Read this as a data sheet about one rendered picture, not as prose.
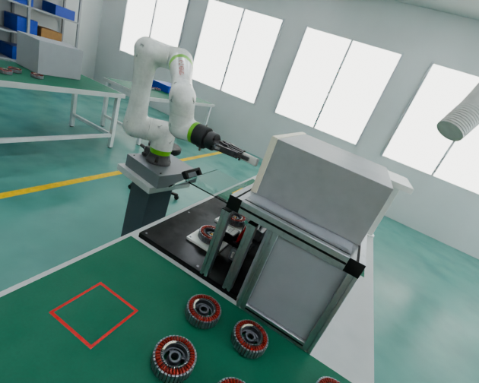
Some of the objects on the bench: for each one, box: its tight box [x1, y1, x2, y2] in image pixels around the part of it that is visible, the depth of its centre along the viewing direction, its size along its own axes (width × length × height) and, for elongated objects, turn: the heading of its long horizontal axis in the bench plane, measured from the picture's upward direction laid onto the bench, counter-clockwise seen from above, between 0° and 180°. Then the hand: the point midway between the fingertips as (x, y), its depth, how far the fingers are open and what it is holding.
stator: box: [198, 225, 216, 245], centre depth 123 cm, size 11×11×4 cm
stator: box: [151, 335, 197, 383], centre depth 72 cm, size 11×11×4 cm
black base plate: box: [138, 198, 263, 300], centre depth 134 cm, size 47×64×2 cm
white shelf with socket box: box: [367, 170, 414, 238], centre depth 189 cm, size 35×37×46 cm
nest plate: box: [186, 225, 229, 253], centre depth 123 cm, size 15×15×1 cm
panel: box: [237, 229, 270, 299], centre depth 121 cm, size 1×66×30 cm, turn 116°
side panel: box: [236, 231, 357, 354], centre depth 89 cm, size 28×3×32 cm, turn 26°
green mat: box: [0, 236, 352, 383], centre depth 72 cm, size 94×61×1 cm, turn 26°
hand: (249, 159), depth 111 cm, fingers closed
